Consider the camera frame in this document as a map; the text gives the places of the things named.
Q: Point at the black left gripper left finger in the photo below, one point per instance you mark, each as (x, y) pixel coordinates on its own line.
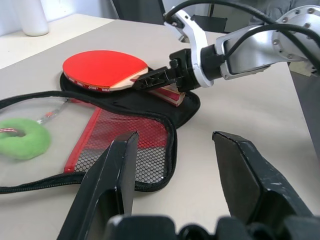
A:
(105, 180)

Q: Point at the black red paddle case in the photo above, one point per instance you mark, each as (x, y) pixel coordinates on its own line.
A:
(150, 110)

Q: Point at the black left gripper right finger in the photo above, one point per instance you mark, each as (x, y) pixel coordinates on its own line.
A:
(250, 180)

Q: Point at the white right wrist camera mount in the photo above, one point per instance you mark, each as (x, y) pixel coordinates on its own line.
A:
(197, 42)

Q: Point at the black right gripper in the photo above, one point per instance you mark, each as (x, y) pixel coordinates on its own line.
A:
(183, 72)

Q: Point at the red table tennis paddle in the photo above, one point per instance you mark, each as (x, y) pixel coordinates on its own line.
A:
(100, 65)

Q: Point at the white bottle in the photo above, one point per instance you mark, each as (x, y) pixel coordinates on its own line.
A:
(32, 17)

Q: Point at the black chair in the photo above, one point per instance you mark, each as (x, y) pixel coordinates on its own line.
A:
(140, 10)

